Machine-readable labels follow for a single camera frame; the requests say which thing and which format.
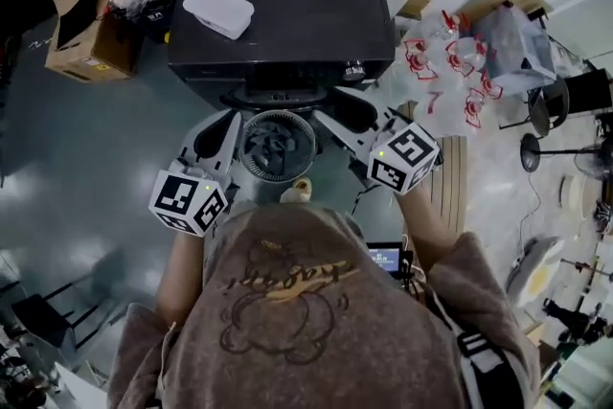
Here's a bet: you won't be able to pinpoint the wooden slat platform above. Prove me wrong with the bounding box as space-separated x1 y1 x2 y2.
430 136 468 239

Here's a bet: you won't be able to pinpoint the person's right forearm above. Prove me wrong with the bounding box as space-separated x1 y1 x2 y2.
396 189 462 275

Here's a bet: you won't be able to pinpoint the dark grey garment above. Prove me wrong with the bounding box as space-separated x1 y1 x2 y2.
243 119 308 173

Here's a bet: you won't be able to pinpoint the black mesh chair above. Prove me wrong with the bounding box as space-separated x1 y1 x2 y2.
497 79 571 141

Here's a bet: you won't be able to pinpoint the person's brown printed shirt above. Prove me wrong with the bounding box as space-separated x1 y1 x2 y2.
107 203 542 409

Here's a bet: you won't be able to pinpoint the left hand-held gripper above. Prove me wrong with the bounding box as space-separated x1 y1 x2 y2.
148 111 243 237

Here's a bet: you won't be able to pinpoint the person's beige shoe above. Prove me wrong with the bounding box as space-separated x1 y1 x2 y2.
280 176 314 205

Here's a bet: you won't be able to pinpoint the black and white shoulder strap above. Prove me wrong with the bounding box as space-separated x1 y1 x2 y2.
425 286 519 409

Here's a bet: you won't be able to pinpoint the white and yellow foam cushion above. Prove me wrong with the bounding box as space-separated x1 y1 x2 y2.
507 237 566 308

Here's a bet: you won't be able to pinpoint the brown cardboard box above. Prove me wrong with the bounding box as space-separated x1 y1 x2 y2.
45 0 145 85

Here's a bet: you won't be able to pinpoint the black washing machine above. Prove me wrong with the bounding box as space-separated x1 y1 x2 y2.
167 0 397 111

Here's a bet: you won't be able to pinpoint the green laundry basket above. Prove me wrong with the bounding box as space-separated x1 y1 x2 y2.
238 109 318 184

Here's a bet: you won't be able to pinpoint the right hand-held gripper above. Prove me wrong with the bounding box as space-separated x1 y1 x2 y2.
313 87 441 196

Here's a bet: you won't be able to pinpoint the white lidded plastic box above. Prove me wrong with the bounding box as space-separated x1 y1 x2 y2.
182 0 256 41

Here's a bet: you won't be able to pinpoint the person's left forearm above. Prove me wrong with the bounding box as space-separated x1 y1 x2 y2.
155 224 213 332

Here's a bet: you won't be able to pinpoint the small black tablet screen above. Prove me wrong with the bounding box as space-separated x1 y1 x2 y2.
366 241 405 275

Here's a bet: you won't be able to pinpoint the clear bags with red handles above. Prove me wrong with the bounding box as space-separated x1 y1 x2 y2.
401 9 504 130

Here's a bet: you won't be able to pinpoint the black frame chair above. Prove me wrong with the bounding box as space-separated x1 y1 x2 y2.
9 253 130 352

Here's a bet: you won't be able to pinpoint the black floor fan stand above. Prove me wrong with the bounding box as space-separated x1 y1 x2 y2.
520 132 613 174

